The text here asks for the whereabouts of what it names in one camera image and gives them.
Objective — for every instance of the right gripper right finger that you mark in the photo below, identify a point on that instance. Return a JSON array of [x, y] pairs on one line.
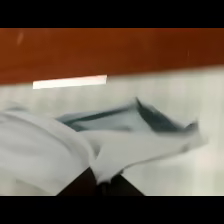
[[121, 187]]

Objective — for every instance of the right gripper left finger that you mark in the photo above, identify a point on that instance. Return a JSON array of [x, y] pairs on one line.
[[81, 186]]

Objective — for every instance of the white shirt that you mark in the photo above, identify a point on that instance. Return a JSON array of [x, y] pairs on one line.
[[50, 150]]

